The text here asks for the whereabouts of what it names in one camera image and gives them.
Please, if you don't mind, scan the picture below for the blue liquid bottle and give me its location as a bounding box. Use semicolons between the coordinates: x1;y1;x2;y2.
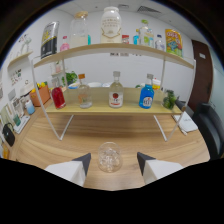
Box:
138;73;155;110

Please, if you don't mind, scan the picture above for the small clear bottle orange cap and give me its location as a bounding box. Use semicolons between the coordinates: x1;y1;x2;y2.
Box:
77;73;93;109

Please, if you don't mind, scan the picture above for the white milk bottle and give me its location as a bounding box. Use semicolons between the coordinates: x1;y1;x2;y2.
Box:
100;6;123;44

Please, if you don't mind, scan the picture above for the green measuring cup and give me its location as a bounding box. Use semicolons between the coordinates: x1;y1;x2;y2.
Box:
13;113;22;127

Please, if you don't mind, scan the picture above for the yellow cup red lid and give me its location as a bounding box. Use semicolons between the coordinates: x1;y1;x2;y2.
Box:
151;78;162;91

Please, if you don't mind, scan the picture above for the round glass with ice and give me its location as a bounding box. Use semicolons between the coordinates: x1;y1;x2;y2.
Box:
97;141;124;174

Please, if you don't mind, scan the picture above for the white zip pouch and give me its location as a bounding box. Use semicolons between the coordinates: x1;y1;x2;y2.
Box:
172;111;199;133

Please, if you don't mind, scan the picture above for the black armchair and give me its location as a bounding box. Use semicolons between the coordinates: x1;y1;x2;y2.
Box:
191;102;224;161

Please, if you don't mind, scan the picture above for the white kitchen scale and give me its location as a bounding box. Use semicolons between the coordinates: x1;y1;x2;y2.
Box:
12;114;31;135

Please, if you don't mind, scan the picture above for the jar of green limes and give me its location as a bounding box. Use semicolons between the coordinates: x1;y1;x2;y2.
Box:
162;89;178;110

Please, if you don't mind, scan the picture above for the black kettle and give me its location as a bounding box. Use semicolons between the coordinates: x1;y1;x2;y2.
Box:
1;122;16;148

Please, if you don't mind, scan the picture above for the two-tier wooden shelf rack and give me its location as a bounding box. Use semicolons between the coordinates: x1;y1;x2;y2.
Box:
31;42;197;142

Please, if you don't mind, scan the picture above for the red liquid bottle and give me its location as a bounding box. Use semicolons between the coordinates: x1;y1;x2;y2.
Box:
50;78;67;110

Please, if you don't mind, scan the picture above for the light blue plastic container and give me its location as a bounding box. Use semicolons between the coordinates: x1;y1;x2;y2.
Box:
25;99;36;116

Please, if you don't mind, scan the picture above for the clear bottle red label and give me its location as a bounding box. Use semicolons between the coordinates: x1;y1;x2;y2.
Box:
108;70;125;109

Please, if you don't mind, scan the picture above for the white bowl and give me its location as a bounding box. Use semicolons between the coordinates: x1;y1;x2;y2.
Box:
87;81;103;89

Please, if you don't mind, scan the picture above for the green leafy plant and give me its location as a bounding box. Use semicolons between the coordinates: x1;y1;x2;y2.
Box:
61;71;78;88

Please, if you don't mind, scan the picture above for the brown door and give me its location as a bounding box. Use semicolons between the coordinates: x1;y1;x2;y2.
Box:
187;39;214;113

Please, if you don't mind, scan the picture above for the small pink bottle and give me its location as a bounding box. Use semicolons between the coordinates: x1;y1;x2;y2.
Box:
59;35;71;52

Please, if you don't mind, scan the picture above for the small clear water bottle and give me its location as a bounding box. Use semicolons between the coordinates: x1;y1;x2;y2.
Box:
155;34;166;52

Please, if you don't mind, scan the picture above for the orange snack packet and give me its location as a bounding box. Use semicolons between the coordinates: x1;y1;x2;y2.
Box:
165;28;184;58

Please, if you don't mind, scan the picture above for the small light blue bottle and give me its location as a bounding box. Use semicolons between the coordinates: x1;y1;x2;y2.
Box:
132;29;140;46

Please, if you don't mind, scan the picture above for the clear bottle green label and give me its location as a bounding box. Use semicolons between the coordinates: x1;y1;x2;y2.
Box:
139;19;155;48

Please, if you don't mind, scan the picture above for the white figurine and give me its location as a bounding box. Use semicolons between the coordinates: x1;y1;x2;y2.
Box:
19;34;33;54

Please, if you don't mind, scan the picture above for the wooden wall shelf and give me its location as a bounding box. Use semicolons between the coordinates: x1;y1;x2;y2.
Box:
7;49;34;69

